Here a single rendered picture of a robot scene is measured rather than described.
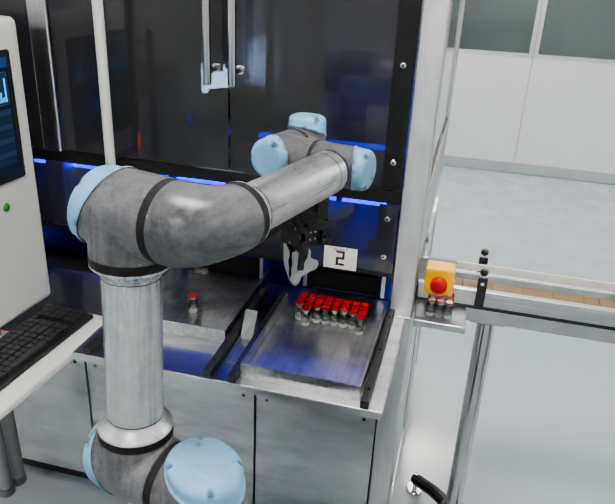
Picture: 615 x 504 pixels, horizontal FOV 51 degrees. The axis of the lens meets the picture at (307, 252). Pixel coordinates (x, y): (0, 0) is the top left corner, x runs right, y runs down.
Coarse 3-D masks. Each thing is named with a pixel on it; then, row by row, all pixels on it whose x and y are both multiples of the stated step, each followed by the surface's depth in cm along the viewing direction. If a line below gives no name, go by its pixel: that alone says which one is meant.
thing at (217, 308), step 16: (176, 272) 182; (192, 272) 184; (176, 288) 175; (192, 288) 175; (208, 288) 175; (224, 288) 176; (240, 288) 176; (256, 288) 170; (176, 304) 167; (208, 304) 167; (224, 304) 168; (240, 304) 168; (176, 320) 159; (192, 320) 160; (208, 320) 160; (224, 320) 160; (192, 336) 153; (208, 336) 151; (224, 336) 150
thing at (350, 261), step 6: (324, 246) 164; (330, 246) 163; (324, 252) 164; (330, 252) 164; (348, 252) 163; (354, 252) 162; (324, 258) 165; (330, 258) 165; (348, 258) 163; (354, 258) 163; (324, 264) 166; (330, 264) 165; (348, 264) 164; (354, 264) 164; (354, 270) 164
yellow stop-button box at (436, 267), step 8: (432, 264) 160; (440, 264) 160; (448, 264) 161; (456, 264) 162; (432, 272) 159; (440, 272) 158; (448, 272) 157; (424, 280) 160; (448, 280) 158; (424, 288) 161; (448, 288) 159; (448, 296) 160
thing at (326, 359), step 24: (288, 312) 165; (384, 312) 161; (264, 336) 152; (288, 336) 155; (312, 336) 155; (336, 336) 156; (360, 336) 156; (264, 360) 145; (288, 360) 146; (312, 360) 146; (336, 360) 146; (360, 360) 147; (288, 384) 137; (312, 384) 135; (336, 384) 134; (360, 384) 133
